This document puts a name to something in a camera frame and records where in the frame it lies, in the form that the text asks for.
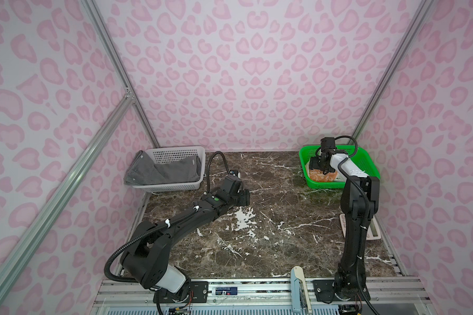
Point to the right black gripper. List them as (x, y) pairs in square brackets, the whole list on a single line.
[(314, 164)]

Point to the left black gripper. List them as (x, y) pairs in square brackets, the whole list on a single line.
[(245, 197)]

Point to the orange patterned towel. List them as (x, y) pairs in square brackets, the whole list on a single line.
[(317, 174)]

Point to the grey towel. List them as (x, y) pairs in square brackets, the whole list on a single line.
[(143, 171)]

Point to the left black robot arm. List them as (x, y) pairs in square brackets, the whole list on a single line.
[(145, 258)]

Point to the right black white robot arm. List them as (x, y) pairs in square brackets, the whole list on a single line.
[(359, 204)]

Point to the green plastic basket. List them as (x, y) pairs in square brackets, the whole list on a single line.
[(362, 159)]

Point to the pink white calculator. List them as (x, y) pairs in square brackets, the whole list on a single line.
[(373, 233)]

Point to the blue label sticker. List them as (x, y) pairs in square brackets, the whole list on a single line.
[(224, 291)]

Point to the white plastic basket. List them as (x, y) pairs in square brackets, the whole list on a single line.
[(167, 155)]

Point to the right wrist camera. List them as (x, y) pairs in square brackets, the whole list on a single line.
[(328, 146)]

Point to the beige clamp handle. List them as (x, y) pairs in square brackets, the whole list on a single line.
[(299, 292)]

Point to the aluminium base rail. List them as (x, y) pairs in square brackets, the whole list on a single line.
[(389, 295)]

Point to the right corner aluminium post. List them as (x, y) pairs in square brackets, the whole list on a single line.
[(421, 16)]

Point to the corner aluminium post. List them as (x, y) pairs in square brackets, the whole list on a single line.
[(103, 34), (421, 16)]

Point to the left corner aluminium post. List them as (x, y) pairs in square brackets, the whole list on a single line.
[(103, 34)]

